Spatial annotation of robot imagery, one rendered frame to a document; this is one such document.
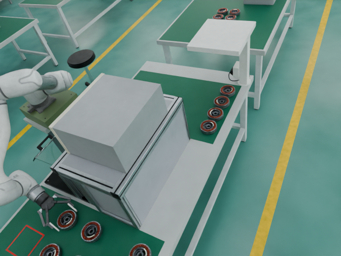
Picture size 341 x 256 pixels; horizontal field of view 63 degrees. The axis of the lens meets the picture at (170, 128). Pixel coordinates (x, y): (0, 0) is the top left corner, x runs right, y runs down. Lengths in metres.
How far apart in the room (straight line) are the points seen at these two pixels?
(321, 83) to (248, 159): 1.32
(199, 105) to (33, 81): 1.12
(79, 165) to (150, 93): 0.51
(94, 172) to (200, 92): 1.14
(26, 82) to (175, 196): 1.04
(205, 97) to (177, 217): 0.98
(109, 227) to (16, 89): 0.91
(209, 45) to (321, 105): 1.71
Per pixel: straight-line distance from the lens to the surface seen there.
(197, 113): 2.04
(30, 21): 4.59
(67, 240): 1.75
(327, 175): 2.69
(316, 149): 2.84
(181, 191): 1.66
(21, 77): 1.73
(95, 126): 1.32
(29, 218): 1.96
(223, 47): 1.83
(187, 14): 3.40
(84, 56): 3.57
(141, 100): 1.36
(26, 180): 1.80
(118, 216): 1.64
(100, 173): 1.40
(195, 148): 1.83
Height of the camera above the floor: 2.16
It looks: 45 degrees down
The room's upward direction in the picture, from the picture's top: 15 degrees counter-clockwise
